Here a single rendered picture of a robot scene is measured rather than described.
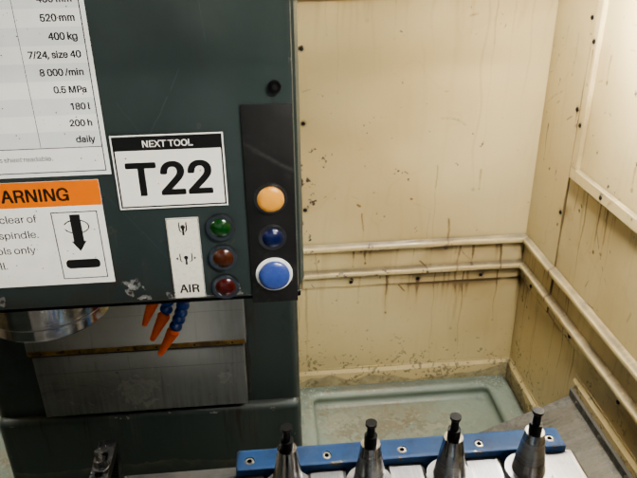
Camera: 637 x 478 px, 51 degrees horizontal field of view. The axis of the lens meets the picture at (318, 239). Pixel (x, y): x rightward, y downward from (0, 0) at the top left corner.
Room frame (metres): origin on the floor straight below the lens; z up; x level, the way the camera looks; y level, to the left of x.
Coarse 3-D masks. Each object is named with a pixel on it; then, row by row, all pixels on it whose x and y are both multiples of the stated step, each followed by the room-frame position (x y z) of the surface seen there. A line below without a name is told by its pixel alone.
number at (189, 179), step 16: (160, 160) 0.56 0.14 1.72; (176, 160) 0.56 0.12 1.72; (192, 160) 0.56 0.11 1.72; (208, 160) 0.56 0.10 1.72; (160, 176) 0.56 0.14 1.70; (176, 176) 0.56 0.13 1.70; (192, 176) 0.56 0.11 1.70; (208, 176) 0.56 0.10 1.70; (160, 192) 0.56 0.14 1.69; (176, 192) 0.56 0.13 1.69; (192, 192) 0.56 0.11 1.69; (208, 192) 0.56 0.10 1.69
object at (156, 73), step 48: (96, 0) 0.56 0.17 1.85; (144, 0) 0.56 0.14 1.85; (192, 0) 0.56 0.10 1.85; (240, 0) 0.57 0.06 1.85; (288, 0) 0.57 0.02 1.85; (96, 48) 0.56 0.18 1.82; (144, 48) 0.56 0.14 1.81; (192, 48) 0.56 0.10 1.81; (240, 48) 0.57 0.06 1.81; (288, 48) 0.57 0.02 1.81; (144, 96) 0.56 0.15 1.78; (192, 96) 0.56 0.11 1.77; (240, 96) 0.57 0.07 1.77; (288, 96) 0.57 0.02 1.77; (240, 144) 0.57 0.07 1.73; (240, 192) 0.57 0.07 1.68; (144, 240) 0.56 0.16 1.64; (240, 240) 0.57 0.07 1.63; (0, 288) 0.55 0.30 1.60; (48, 288) 0.55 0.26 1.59; (96, 288) 0.55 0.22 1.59; (144, 288) 0.56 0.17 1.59; (240, 288) 0.57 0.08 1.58
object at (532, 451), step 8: (528, 432) 0.67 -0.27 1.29; (544, 432) 0.67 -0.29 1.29; (520, 440) 0.68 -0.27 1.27; (528, 440) 0.67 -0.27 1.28; (536, 440) 0.66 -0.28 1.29; (544, 440) 0.67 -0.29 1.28; (520, 448) 0.67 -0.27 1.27; (528, 448) 0.66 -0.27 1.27; (536, 448) 0.66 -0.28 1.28; (544, 448) 0.67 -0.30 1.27; (520, 456) 0.67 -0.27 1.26; (528, 456) 0.66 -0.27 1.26; (536, 456) 0.66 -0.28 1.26; (544, 456) 0.66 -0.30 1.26; (512, 464) 0.68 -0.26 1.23; (520, 464) 0.66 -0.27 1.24; (528, 464) 0.66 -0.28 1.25; (536, 464) 0.66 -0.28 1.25; (544, 464) 0.66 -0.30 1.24; (520, 472) 0.66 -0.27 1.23; (528, 472) 0.66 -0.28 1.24; (536, 472) 0.65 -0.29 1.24; (544, 472) 0.66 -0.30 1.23
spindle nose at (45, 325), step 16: (0, 320) 0.67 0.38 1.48; (16, 320) 0.67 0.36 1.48; (32, 320) 0.67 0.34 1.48; (48, 320) 0.67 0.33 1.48; (64, 320) 0.68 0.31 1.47; (80, 320) 0.70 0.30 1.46; (96, 320) 0.71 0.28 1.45; (0, 336) 0.68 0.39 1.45; (16, 336) 0.67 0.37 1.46; (32, 336) 0.67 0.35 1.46; (48, 336) 0.67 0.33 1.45; (64, 336) 0.68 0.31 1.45
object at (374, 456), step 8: (360, 448) 0.65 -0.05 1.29; (368, 448) 0.65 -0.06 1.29; (376, 448) 0.65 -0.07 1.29; (360, 456) 0.65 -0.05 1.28; (368, 456) 0.64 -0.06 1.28; (376, 456) 0.64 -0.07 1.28; (360, 464) 0.65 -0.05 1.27; (368, 464) 0.64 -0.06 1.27; (376, 464) 0.64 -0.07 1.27; (360, 472) 0.64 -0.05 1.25; (368, 472) 0.64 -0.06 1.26; (376, 472) 0.64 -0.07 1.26; (384, 472) 0.65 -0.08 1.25
